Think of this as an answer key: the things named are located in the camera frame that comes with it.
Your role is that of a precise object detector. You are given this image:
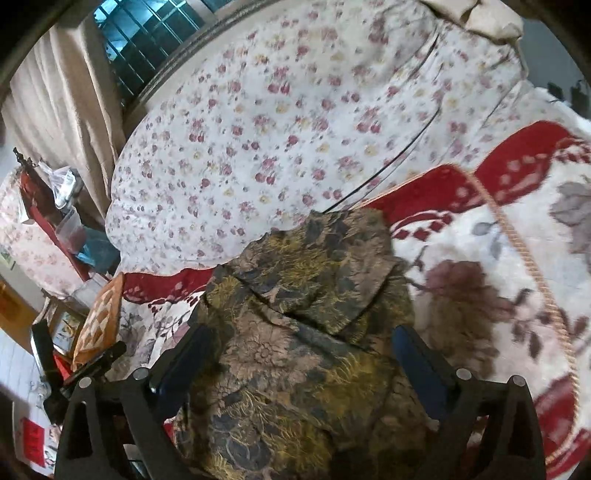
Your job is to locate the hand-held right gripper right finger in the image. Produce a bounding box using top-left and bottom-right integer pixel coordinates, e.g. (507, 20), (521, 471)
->
(392, 325), (546, 480)

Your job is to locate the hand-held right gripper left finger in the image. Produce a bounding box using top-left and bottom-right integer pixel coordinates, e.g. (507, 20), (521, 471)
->
(54, 322), (218, 480)

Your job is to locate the dark floral patterned garment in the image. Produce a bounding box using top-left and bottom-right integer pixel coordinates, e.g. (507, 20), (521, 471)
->
(173, 209), (444, 480)

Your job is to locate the orange checkered cushion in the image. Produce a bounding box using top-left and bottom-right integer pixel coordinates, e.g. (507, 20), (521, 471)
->
(70, 272), (125, 372)

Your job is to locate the red paper sheet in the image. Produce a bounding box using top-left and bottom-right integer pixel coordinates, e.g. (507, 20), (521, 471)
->
(21, 418), (58, 468)

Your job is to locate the red and white floral blanket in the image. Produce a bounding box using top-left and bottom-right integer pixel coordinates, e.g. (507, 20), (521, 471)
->
(115, 80), (591, 476)

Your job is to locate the red wooden furniture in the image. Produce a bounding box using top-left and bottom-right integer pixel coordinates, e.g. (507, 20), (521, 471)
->
(13, 148), (112, 282)

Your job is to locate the clear plastic bag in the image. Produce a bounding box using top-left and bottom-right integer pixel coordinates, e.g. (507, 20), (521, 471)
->
(37, 161), (84, 208)

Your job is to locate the beige curtain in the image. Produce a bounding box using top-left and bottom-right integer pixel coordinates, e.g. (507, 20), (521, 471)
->
(1, 18), (127, 222)

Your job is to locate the white floral quilt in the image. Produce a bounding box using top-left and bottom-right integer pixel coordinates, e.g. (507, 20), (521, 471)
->
(104, 0), (529, 273)

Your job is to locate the window with metal grille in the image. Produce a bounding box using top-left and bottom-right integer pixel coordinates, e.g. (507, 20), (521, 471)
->
(92, 0), (218, 100)

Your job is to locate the beige pillow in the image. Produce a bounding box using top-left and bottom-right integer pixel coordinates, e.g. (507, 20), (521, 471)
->
(418, 0), (525, 44)

